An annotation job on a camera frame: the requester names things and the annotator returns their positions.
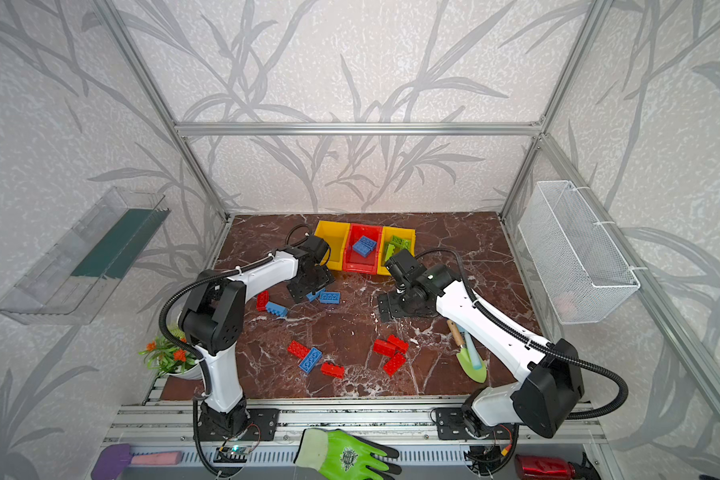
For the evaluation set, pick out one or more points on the red lego cluster top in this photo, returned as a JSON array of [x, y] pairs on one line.
[[399, 344]]

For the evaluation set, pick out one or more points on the white wire mesh basket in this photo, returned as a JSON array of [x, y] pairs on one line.
[[583, 272]]

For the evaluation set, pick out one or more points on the clear acrylic wall shelf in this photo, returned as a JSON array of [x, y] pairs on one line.
[[70, 284]]

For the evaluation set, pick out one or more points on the red lego brick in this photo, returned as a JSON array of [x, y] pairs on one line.
[[332, 370], [298, 350]]

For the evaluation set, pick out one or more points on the blue lego upturned brick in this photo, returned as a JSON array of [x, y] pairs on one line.
[[328, 297]]

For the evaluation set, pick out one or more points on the red lego bottom brick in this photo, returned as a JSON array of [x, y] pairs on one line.
[[332, 370]]

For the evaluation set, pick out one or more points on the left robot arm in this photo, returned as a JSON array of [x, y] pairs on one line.
[[206, 318]]

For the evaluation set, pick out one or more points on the red lego cluster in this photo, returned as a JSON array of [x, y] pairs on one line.
[[384, 348], [399, 344], [394, 364]]

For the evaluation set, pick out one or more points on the green work glove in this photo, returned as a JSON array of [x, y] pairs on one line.
[[336, 455]]

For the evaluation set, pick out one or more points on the light blue toy shovel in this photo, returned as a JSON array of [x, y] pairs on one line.
[[475, 358]]

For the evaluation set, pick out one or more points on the red lego cluster bottom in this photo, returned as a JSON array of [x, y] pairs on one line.
[[394, 364]]

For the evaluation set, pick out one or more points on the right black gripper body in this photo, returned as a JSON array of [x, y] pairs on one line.
[[400, 306]]

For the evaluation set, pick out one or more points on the right yellow bin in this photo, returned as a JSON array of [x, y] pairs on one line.
[[387, 233]]

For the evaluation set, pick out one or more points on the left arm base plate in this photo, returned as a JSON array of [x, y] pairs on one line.
[[257, 424]]

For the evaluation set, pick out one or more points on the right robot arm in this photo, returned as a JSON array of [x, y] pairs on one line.
[[548, 376]]

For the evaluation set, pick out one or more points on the white pot with plant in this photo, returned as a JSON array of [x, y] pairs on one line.
[[168, 359]]

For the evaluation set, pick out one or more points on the blue lego top brick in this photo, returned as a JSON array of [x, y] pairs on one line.
[[366, 244]]

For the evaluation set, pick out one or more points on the yellow bin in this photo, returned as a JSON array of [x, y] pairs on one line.
[[336, 234], [387, 233]]

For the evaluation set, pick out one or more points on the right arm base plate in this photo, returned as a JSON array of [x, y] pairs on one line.
[[453, 424]]

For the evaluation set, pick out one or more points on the green toy trowel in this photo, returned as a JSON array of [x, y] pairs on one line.
[[478, 376]]

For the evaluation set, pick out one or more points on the red metallic tool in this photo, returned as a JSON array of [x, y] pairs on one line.
[[530, 467]]

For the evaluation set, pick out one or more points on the left yellow bin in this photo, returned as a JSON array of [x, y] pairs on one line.
[[336, 234]]

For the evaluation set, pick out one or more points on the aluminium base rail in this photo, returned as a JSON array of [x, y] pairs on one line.
[[406, 420]]

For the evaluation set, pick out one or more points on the red middle bin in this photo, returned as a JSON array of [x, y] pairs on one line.
[[356, 263]]

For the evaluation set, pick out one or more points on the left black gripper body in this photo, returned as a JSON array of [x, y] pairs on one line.
[[309, 283]]

